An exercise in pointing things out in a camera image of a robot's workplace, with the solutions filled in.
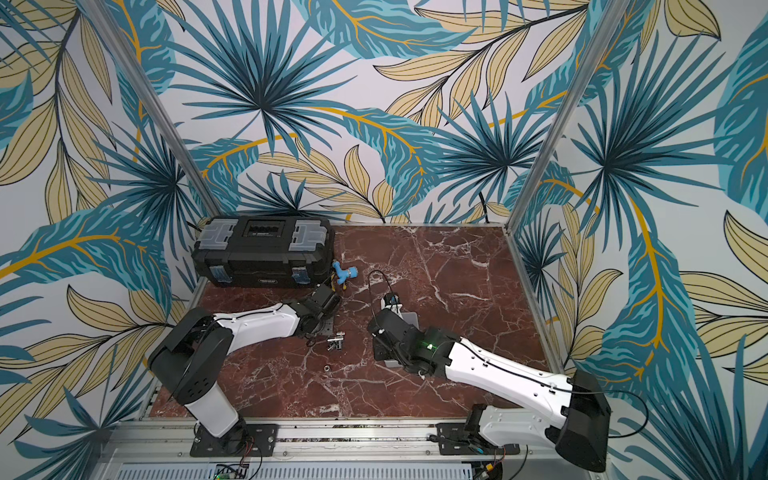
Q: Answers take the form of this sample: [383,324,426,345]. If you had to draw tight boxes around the black plastic toolbox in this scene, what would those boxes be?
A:
[192,216,335,289]

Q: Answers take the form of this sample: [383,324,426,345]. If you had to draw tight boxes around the blue yellow clamp tool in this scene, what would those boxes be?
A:
[331,260,359,291]

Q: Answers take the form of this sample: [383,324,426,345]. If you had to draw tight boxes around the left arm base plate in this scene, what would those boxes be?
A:
[190,423,279,458]

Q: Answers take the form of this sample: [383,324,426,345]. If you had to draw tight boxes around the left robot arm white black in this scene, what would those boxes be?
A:
[147,285,341,440]

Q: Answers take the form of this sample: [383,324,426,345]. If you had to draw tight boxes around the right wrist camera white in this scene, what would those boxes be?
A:
[381,292,403,317]

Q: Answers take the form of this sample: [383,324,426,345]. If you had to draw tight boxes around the right metal frame post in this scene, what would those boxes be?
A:
[506,1,629,238]

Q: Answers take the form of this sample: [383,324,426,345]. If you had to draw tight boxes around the left metal frame post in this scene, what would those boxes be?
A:
[81,0,222,216]

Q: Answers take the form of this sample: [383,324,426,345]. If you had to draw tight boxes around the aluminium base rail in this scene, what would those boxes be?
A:
[91,418,593,479]

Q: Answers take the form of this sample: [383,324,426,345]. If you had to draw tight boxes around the metal frame post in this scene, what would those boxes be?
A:
[506,1,629,238]
[81,0,222,216]

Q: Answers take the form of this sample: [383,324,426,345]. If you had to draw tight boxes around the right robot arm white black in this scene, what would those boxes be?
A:
[368,308,614,473]

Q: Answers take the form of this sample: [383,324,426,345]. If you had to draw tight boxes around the translucent plastic storage box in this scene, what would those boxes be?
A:
[401,311,419,329]

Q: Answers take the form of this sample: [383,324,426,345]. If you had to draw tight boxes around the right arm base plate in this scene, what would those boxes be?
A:
[428,422,521,456]

